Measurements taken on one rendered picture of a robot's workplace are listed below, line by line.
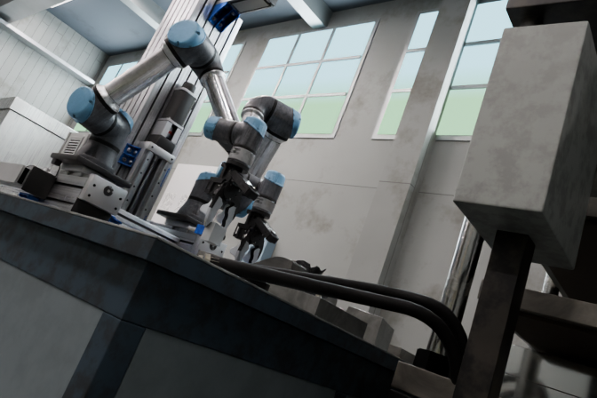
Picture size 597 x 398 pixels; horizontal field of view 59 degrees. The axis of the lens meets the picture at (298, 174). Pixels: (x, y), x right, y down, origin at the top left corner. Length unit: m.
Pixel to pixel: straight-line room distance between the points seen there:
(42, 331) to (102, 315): 0.15
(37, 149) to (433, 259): 5.85
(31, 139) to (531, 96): 7.54
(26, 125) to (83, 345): 7.34
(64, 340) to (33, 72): 9.58
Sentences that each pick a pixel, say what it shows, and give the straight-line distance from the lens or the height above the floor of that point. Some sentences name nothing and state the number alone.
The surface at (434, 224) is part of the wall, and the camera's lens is 4.23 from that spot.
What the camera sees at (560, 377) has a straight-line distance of 1.68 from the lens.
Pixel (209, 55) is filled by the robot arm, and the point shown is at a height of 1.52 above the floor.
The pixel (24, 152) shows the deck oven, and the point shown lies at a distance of 8.14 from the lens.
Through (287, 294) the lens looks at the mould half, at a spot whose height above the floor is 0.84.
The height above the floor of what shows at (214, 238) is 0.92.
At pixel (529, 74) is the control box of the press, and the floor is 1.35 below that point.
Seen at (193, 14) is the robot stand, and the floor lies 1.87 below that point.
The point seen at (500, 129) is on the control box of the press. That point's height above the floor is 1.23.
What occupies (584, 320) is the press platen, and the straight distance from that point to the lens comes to 1.32.
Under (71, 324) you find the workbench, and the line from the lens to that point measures 0.93.
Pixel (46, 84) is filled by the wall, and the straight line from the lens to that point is 10.46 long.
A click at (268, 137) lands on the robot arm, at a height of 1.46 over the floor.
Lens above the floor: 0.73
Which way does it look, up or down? 17 degrees up
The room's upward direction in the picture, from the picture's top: 22 degrees clockwise
